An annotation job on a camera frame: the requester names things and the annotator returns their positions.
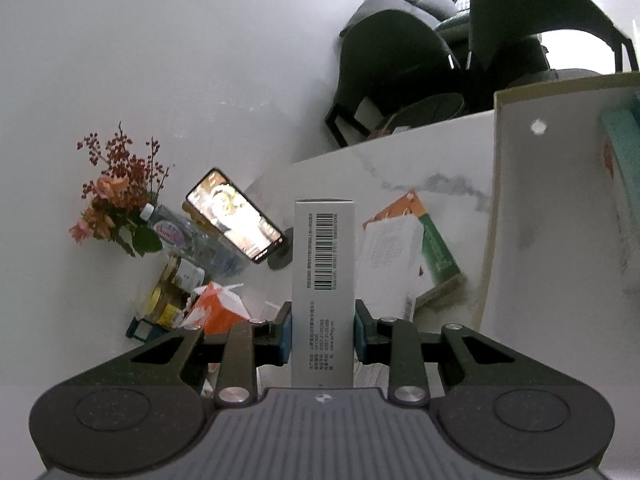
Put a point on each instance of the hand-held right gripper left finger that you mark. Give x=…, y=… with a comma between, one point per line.
x=284, y=340

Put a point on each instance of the dark dining chair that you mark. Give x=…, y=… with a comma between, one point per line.
x=390, y=60
x=525, y=20

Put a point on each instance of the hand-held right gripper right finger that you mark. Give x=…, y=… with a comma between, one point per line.
x=361, y=340

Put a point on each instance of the large blue cartoon box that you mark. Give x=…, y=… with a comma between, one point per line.
x=627, y=145

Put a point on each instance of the black smartphone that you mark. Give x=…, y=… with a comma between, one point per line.
x=230, y=215

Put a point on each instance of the orange and green box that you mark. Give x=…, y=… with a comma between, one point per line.
x=440, y=255

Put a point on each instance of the small white device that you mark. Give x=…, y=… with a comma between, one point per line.
x=192, y=275

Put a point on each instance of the white fine print box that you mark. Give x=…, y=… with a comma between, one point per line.
x=385, y=260

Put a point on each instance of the white box with side barcode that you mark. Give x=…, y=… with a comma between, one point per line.
x=322, y=285

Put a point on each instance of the brown cardboard box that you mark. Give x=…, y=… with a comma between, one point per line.
x=550, y=210

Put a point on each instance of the orange tissue box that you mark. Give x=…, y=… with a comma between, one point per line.
x=220, y=315

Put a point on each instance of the pink label water bottle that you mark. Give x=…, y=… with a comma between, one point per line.
x=175, y=232

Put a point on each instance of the yellow lid jar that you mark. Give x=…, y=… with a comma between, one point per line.
x=162, y=307

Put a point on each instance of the red berry flower bouquet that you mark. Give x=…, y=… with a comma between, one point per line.
x=115, y=195

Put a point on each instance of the round black phone stand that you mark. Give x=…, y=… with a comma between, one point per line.
x=281, y=255

